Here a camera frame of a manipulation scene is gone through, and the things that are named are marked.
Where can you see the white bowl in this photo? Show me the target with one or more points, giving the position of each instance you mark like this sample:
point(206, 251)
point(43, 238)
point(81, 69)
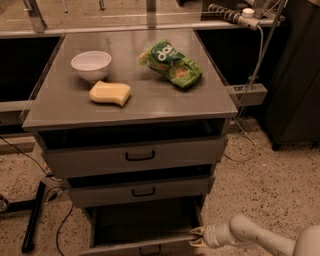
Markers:
point(92, 66)

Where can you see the grey metal side bracket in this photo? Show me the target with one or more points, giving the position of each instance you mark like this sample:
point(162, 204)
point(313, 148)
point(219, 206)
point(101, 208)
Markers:
point(243, 97)

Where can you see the grey top drawer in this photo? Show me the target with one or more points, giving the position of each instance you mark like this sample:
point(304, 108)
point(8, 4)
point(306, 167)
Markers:
point(131, 157)

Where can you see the grey drawer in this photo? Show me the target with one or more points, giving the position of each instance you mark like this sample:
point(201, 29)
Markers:
point(124, 193)
point(131, 157)
point(150, 228)

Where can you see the white power strip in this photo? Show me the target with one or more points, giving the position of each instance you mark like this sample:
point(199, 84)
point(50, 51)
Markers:
point(244, 18)

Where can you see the grey middle drawer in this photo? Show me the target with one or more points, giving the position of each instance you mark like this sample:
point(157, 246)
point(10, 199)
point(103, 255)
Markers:
point(124, 193)

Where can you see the yellow sponge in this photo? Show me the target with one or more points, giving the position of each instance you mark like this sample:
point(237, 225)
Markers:
point(112, 93)

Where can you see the black metal stand leg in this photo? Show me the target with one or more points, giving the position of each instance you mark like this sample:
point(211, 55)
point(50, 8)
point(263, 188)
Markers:
point(34, 207)

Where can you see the dark cabinet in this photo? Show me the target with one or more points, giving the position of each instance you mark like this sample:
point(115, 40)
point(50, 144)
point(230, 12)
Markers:
point(291, 112)

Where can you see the grey bottom drawer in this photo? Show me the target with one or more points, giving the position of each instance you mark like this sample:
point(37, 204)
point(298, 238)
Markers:
point(150, 228)

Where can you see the grey drawer cabinet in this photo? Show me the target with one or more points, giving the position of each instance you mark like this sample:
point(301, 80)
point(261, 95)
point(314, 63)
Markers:
point(63, 117)

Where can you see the green chip bag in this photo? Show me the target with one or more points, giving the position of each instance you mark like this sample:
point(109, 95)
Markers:
point(164, 59)

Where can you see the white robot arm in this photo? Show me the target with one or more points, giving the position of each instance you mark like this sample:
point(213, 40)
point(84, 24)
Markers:
point(240, 231)

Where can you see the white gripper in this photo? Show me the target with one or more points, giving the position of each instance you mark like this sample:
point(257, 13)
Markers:
point(211, 235)

